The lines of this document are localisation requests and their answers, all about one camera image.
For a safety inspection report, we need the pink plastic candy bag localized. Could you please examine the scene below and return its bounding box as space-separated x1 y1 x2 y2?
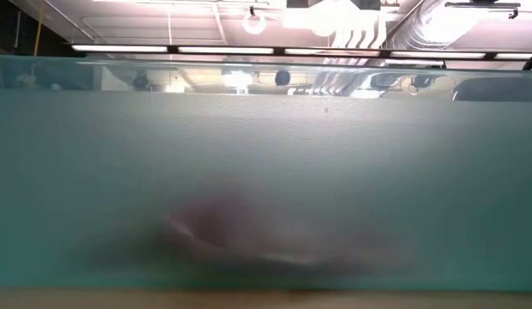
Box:
162 192 378 276

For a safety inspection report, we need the long strip light bar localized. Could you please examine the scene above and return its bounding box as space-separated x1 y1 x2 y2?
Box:
70 42 532 61

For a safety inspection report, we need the white ceiling pipe bundle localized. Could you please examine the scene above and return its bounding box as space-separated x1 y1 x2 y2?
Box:
323 16 387 49

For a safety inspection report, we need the white hanging ring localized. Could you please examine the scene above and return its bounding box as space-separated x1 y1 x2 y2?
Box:
242 11 268 36

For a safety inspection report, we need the silver ventilation duct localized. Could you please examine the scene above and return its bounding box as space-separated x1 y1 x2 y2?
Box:
385 0 532 51

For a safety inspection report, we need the yellow hanging cord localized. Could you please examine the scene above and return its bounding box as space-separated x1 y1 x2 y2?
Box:
33 3 45 57

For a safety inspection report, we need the black ceiling rail bracket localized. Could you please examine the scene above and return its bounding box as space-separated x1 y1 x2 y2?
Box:
444 1 522 21

